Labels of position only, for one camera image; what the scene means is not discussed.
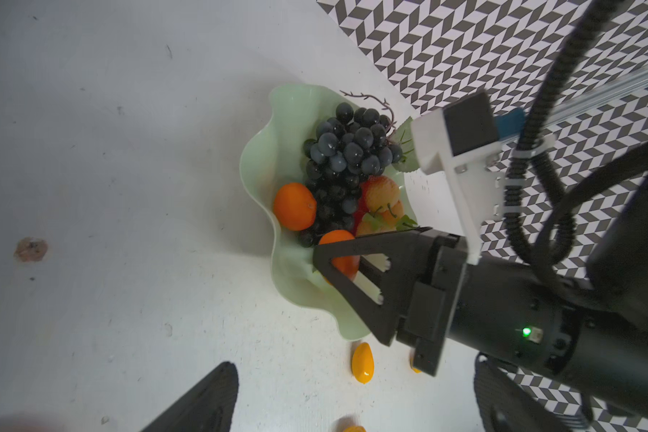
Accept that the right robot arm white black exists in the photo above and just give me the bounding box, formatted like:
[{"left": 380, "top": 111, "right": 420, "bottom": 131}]
[{"left": 313, "top": 178, "right": 648, "bottom": 431}]

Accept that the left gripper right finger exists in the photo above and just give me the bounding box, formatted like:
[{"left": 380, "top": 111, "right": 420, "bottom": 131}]
[{"left": 473, "top": 354, "right": 569, "bottom": 432}]

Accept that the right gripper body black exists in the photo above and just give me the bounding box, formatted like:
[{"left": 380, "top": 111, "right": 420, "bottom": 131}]
[{"left": 396, "top": 231, "right": 581, "bottom": 376}]

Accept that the green wavy glass bowl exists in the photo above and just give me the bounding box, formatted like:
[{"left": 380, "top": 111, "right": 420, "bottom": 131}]
[{"left": 238, "top": 82, "right": 428, "bottom": 341}]

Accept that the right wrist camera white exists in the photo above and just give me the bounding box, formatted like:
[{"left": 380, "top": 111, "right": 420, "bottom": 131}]
[{"left": 410, "top": 90, "right": 526, "bottom": 265}]

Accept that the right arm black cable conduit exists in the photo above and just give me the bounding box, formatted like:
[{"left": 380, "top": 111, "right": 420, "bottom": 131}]
[{"left": 501, "top": 0, "right": 648, "bottom": 303}]

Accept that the right corner aluminium post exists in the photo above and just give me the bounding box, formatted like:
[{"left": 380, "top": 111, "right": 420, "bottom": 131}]
[{"left": 545, "top": 66, "right": 648, "bottom": 128}]

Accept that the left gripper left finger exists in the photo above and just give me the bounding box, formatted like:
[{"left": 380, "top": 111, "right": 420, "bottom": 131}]
[{"left": 142, "top": 362, "right": 239, "bottom": 432}]

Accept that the orange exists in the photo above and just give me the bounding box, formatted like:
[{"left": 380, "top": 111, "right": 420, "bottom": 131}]
[
  {"left": 317, "top": 229, "right": 362, "bottom": 282},
  {"left": 273, "top": 183, "right": 317, "bottom": 231}
]

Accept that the yellow kumquat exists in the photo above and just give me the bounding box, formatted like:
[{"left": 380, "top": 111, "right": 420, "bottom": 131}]
[
  {"left": 343, "top": 425, "right": 366, "bottom": 432},
  {"left": 351, "top": 342, "right": 375, "bottom": 384}
]

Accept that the yellow kumquat right upper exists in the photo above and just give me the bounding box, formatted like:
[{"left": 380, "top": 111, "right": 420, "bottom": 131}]
[{"left": 351, "top": 342, "right": 375, "bottom": 384}]

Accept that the dark grape bunch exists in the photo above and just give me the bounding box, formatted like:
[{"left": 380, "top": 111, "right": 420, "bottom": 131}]
[{"left": 297, "top": 101, "right": 418, "bottom": 248}]

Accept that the yellow kumquat centre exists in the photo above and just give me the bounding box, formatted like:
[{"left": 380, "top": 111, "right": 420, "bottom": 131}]
[{"left": 343, "top": 425, "right": 366, "bottom": 432}]

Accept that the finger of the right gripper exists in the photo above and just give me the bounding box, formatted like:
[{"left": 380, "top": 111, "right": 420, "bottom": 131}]
[
  {"left": 313, "top": 228, "right": 435, "bottom": 280},
  {"left": 323, "top": 261, "right": 410, "bottom": 346}
]

